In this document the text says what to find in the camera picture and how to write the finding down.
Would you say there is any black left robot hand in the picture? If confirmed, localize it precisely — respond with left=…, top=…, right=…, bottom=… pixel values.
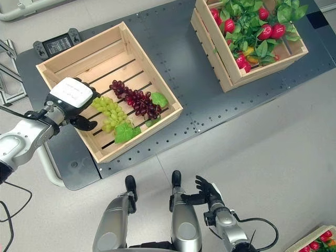
left=45, top=77, right=101, bottom=132

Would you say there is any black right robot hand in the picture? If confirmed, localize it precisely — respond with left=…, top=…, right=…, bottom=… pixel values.
left=180, top=175, right=225, bottom=207

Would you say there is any green grape bunch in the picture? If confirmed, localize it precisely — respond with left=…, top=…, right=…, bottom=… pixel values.
left=91, top=96, right=142, bottom=145

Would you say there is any wooden crate with leafy fruits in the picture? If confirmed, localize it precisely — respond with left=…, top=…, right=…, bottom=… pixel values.
left=191, top=0, right=309, bottom=93

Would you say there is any wooden crate with grapes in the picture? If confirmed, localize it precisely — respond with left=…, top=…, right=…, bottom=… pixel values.
left=36, top=22, right=184, bottom=164

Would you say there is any black handheld controller with screen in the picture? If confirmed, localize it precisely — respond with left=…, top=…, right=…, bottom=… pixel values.
left=33, top=28, right=82, bottom=59

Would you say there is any dark red grape bunch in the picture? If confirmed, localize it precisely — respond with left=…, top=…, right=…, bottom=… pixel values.
left=109, top=79, right=170, bottom=129

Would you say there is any white table leg tube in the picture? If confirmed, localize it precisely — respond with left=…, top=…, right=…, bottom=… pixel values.
left=36, top=143, right=66, bottom=187

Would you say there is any black robot pelvis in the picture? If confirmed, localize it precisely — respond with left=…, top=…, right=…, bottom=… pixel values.
left=128, top=240, right=174, bottom=252

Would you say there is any pale wooden crate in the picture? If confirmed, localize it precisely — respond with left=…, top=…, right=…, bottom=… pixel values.
left=285, top=224, right=336, bottom=252

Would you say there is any green leafy foliage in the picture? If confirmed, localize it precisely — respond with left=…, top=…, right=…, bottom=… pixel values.
left=207, top=0, right=309, bottom=67

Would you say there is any black square tape patch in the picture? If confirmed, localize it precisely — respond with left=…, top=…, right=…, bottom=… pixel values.
left=306, top=12, right=329, bottom=30

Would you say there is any aluminium profile frame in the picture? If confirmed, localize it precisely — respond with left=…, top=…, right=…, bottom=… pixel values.
left=0, top=38, right=27, bottom=107

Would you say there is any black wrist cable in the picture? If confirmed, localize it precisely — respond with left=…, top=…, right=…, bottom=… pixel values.
left=233, top=212, right=279, bottom=252

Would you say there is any white tube frame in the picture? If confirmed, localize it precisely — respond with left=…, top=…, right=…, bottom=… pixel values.
left=0, top=0, right=77, bottom=22

